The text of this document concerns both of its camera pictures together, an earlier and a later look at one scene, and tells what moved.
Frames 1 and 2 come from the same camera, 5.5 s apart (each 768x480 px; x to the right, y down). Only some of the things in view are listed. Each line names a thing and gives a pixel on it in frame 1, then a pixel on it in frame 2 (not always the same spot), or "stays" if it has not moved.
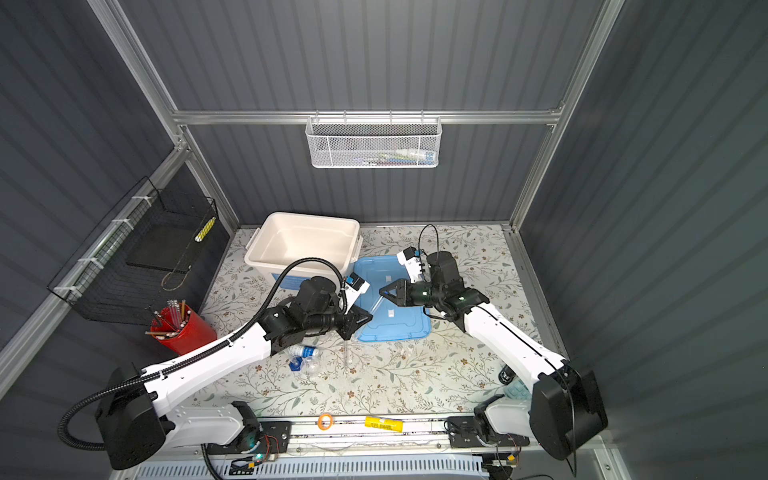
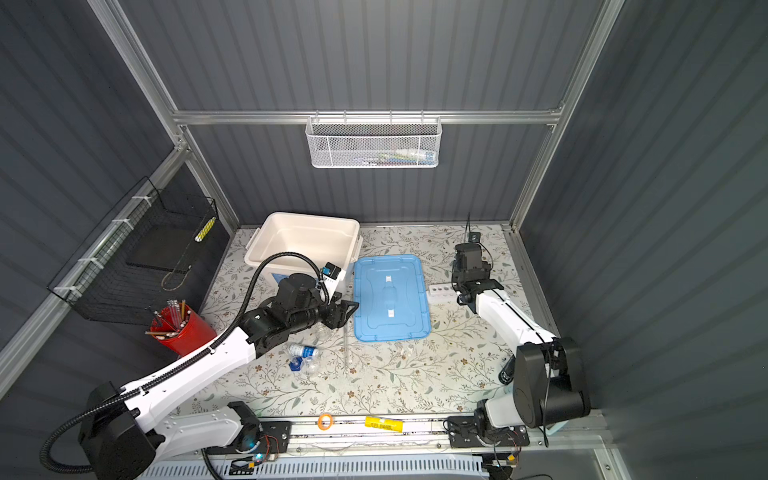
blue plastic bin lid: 390,320 stays
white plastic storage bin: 281,239 stays
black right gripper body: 424,294 to 456,277
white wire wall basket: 367,143 stays
